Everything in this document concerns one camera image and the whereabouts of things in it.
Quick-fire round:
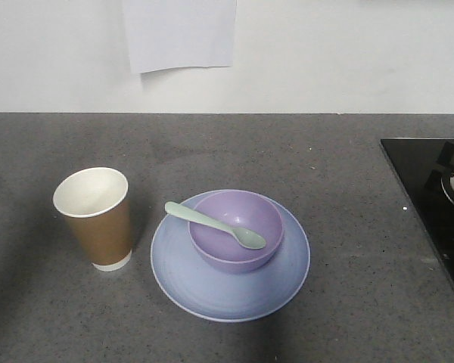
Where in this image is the purple plastic bowl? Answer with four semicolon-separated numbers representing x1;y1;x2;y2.
188;190;285;273

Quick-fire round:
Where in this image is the light blue plastic plate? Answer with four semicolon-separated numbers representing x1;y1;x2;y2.
151;203;310;322

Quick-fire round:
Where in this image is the brown paper cup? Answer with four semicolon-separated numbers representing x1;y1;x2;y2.
52;167;133;271

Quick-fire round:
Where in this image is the mint green plastic spoon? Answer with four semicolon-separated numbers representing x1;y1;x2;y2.
164;201;266;250

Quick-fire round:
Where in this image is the white paper sheet on wall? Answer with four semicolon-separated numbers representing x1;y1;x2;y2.
123;0;237;73

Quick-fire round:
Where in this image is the black glass gas stove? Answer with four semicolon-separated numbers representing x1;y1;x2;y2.
381;138;454;285

